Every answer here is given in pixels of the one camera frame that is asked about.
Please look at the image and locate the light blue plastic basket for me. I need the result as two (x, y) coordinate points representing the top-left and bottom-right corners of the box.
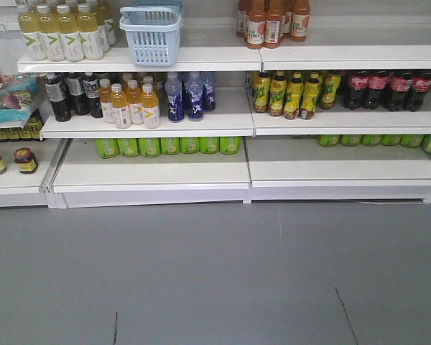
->
(119, 1), (184, 68)

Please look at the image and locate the blue sports drink bottle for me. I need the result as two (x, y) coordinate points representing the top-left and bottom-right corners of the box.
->
(185, 71), (204, 121)
(164, 72), (184, 122)

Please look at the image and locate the orange vitamin drink bottle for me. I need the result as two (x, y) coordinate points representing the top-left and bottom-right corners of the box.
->
(126, 79), (144, 124)
(142, 83), (160, 129)
(111, 83), (131, 129)

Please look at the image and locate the yellow lemon tea bottle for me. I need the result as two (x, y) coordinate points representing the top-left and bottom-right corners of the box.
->
(254, 71), (271, 113)
(269, 70), (287, 116)
(319, 70), (342, 110)
(283, 71), (304, 119)
(299, 71), (320, 119)

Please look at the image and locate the dark tea bottle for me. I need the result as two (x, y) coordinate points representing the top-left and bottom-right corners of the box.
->
(45, 73), (71, 122)
(68, 72), (90, 115)
(83, 72), (103, 119)

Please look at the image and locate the white metal shelf unit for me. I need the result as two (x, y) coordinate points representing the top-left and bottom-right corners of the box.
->
(0, 14), (431, 208)

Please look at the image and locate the orange C100 juice bottle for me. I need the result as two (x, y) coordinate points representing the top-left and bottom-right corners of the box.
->
(290, 0), (310, 42)
(247, 0), (266, 50)
(264, 0), (282, 49)

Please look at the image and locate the plastic cola bottle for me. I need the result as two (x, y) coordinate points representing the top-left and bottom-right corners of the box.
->
(386, 70), (414, 111)
(343, 70), (369, 110)
(404, 70), (431, 112)
(363, 70), (389, 110)

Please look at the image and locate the pale yellow drink bottle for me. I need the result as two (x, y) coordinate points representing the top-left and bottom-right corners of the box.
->
(57, 5), (84, 62)
(37, 4), (65, 62)
(17, 4), (47, 61)
(77, 4), (103, 60)

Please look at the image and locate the teal snack bag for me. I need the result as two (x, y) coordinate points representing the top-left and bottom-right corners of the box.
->
(0, 77), (44, 124)

